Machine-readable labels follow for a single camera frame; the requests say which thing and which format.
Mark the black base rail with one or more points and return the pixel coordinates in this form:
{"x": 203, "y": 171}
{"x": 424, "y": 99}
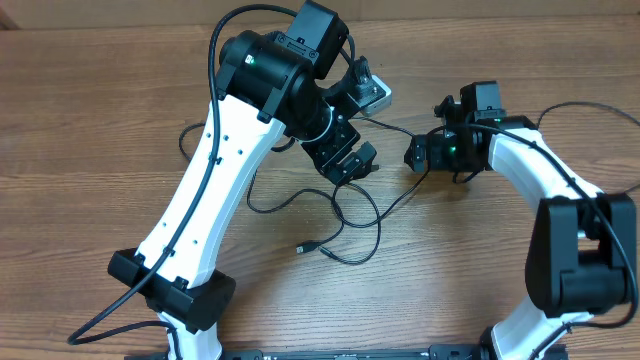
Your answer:
{"x": 434, "y": 352}

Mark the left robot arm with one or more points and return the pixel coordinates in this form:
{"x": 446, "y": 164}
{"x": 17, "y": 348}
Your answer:
{"x": 263, "y": 88}

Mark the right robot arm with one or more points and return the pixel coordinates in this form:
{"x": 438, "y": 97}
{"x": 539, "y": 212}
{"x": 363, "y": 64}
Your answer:
{"x": 581, "y": 268}

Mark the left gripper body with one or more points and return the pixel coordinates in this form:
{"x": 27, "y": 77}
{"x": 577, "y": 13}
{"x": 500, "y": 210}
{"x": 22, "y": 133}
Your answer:
{"x": 326, "y": 150}

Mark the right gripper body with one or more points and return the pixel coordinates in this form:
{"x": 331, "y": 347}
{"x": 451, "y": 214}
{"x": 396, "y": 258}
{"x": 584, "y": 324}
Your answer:
{"x": 420, "y": 144}

